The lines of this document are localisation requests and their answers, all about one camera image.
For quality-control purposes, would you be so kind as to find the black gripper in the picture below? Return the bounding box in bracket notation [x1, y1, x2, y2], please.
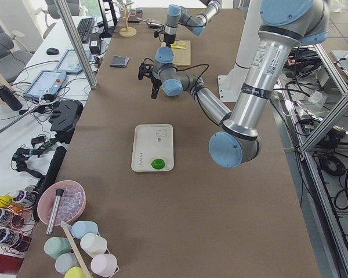
[164, 34, 176, 47]
[150, 68, 162, 99]

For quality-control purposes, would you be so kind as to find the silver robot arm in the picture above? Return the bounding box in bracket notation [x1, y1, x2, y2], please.
[163, 0, 223, 47]
[148, 1, 330, 167]

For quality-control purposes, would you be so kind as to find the pink bowl with cubes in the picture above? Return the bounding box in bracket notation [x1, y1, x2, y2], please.
[37, 180, 86, 226]

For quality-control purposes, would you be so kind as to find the metal tube in bowl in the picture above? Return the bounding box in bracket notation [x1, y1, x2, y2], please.
[46, 189, 64, 236]

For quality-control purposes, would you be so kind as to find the wooden cutting board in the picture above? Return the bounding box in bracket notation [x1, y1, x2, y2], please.
[155, 40, 191, 67]

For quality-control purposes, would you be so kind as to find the metal scoop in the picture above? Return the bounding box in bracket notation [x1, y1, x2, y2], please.
[137, 17, 164, 29]

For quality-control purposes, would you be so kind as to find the wooden mug tree stand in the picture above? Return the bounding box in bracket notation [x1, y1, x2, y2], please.
[119, 2, 137, 38]

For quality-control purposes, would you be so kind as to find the grey folded cloth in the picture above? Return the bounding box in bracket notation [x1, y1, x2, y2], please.
[110, 56, 130, 68]

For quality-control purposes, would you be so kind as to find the cream rectangular tray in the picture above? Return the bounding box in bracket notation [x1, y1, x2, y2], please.
[131, 124, 174, 172]

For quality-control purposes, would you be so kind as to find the green lime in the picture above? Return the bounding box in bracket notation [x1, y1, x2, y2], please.
[151, 158, 166, 170]

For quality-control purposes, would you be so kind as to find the black keyboard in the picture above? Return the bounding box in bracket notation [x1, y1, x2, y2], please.
[77, 17, 95, 43]

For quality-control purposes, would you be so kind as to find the upper teach pendant tablet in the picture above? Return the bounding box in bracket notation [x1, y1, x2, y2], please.
[55, 49, 82, 75]

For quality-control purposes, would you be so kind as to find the teach pendant tablet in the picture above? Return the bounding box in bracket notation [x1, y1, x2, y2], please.
[55, 49, 82, 75]
[23, 69, 67, 100]

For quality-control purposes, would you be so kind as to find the black controller device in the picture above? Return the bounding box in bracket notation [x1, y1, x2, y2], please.
[49, 100, 84, 144]

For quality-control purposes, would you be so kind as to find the black computer mouse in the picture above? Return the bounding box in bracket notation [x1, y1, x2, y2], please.
[46, 47, 59, 56]

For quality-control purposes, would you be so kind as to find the lower teach pendant tablet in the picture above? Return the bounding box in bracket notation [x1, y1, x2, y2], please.
[23, 69, 67, 100]

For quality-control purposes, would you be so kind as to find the black water bottle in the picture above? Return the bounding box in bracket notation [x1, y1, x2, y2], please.
[0, 82, 23, 111]

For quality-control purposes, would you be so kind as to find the blue cup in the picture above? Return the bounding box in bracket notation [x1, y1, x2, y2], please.
[71, 221, 99, 239]

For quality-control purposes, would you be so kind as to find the white cup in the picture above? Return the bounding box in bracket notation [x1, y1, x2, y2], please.
[80, 233, 107, 258]

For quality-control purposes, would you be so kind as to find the pink cup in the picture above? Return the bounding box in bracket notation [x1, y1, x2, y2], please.
[90, 254, 118, 277]

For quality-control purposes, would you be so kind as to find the green cup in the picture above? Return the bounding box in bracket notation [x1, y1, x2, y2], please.
[43, 237, 71, 259]

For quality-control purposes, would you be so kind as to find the yellow lemon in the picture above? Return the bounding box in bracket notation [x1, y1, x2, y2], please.
[0, 195, 13, 209]

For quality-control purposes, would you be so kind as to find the pale grey cup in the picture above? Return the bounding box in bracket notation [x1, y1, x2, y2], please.
[55, 253, 79, 275]

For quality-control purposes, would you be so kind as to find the yellow cup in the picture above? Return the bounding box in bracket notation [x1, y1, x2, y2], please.
[64, 266, 86, 278]

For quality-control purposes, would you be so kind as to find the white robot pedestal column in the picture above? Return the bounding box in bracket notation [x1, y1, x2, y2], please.
[217, 0, 262, 103]

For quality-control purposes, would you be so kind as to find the aluminium frame post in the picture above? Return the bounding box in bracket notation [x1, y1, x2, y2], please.
[54, 0, 97, 89]

